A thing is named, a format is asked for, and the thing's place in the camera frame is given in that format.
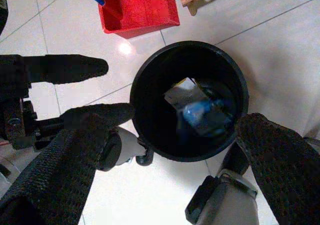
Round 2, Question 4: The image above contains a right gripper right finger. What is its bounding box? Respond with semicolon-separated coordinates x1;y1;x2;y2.
234;112;320;225

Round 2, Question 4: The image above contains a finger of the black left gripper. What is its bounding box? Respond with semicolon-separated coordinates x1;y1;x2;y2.
23;54;110;85
61;103;136;131

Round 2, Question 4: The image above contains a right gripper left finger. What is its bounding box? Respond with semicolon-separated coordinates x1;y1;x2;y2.
0;126;118;225

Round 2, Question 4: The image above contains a black round rubbish bin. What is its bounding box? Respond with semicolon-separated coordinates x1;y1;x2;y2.
129;40;250;163

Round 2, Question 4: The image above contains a white printed trash packet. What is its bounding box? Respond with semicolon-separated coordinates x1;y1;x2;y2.
163;76;206;109

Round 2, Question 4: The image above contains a blue plastic trash wrapper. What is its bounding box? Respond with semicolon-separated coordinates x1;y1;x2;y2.
176;98;235;138

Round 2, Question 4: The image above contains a grey left robot leg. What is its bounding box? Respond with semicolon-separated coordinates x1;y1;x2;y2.
96;126;155;172

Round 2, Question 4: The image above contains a grey robot leg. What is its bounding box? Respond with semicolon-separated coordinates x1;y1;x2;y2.
184;139;260;225
96;126;155;172

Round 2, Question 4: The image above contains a grey right robot leg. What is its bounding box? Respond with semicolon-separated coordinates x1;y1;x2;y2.
184;139;260;225

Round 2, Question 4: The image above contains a red plastic dustpan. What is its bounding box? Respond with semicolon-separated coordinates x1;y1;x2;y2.
95;0;181;40

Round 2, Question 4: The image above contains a wooden slatted shoe rack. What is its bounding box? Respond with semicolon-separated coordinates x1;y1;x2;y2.
176;0;248;17

